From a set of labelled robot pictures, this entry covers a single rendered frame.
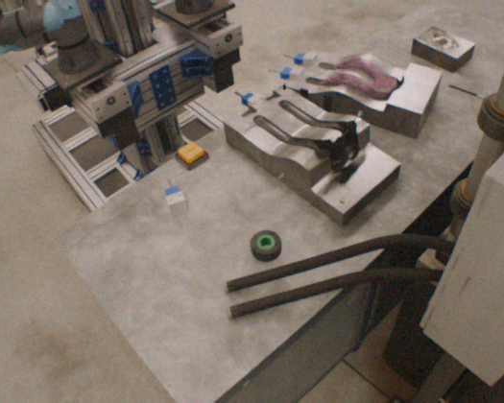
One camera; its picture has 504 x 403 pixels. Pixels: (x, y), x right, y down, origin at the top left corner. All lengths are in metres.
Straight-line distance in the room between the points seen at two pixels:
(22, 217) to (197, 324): 1.81
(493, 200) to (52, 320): 2.05
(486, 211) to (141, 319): 0.89
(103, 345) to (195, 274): 1.00
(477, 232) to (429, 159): 0.93
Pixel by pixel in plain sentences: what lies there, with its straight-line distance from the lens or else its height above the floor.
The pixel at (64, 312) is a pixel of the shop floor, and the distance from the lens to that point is 2.32.
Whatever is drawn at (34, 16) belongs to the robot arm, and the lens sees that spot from 1.32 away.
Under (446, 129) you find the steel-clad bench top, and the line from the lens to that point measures 1.65.
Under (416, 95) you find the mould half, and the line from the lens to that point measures 1.58.
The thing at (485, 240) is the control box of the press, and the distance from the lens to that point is 0.62.
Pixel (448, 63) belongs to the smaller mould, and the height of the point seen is 0.83.
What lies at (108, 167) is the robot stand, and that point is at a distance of 2.47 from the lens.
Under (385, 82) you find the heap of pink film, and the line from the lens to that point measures 1.64.
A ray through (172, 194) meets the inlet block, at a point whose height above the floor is 0.85.
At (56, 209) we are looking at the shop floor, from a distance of 2.74.
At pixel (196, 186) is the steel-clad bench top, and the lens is 1.44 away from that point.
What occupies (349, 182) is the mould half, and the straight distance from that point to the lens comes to 1.33.
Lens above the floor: 1.84
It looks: 49 degrees down
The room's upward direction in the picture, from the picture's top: 8 degrees counter-clockwise
